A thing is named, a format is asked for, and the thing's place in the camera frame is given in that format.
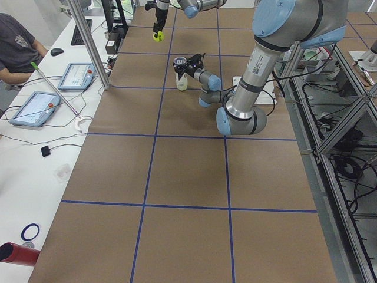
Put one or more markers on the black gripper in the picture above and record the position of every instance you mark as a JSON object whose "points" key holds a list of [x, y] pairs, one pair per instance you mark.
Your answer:
{"points": [[161, 12], [189, 71]]}

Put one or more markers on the yellow tennis ball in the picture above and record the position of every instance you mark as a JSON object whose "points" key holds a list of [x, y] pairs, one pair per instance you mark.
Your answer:
{"points": [[158, 36]]}

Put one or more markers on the white tennis ball can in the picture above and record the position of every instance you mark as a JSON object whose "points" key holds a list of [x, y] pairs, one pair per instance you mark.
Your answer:
{"points": [[179, 65]]}

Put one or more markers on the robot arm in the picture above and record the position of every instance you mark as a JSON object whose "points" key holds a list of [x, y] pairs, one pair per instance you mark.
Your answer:
{"points": [[276, 26], [190, 8]]}

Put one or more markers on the black box white label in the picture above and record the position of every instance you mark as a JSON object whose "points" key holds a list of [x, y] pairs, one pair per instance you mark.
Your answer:
{"points": [[113, 43]]}

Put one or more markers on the black monitor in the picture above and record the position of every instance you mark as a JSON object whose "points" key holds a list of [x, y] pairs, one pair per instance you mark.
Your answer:
{"points": [[114, 16]]}

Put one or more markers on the teach pendant far tablet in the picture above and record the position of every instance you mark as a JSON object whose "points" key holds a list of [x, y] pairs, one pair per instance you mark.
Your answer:
{"points": [[77, 77]]}

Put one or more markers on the teach pendant tablet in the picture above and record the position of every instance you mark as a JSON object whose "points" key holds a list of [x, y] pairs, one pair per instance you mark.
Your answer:
{"points": [[36, 110], [77, 77]]}

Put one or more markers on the black computer mouse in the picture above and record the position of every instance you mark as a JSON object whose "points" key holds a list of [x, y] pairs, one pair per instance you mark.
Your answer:
{"points": [[56, 51]]}

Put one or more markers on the white curved plastic piece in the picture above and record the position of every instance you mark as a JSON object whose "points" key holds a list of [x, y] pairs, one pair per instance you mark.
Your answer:
{"points": [[79, 120]]}

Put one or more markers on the seated person grey shirt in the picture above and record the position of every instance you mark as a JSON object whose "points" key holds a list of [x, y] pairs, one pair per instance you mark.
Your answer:
{"points": [[19, 49]]}

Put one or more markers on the teach pendant near tablet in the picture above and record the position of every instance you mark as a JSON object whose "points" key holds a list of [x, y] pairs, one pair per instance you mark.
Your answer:
{"points": [[36, 110]]}

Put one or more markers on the small black square pad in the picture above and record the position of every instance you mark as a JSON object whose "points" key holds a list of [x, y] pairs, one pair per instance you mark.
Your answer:
{"points": [[45, 151]]}

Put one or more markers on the red cylinder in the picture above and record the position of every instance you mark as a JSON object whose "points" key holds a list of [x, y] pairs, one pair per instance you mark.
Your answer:
{"points": [[17, 254]]}

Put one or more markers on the aluminium frame post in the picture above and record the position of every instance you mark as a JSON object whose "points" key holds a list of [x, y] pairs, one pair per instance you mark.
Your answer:
{"points": [[82, 25]]}

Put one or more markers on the metal rod green handle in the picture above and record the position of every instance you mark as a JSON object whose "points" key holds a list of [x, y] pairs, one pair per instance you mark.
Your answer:
{"points": [[56, 90]]}

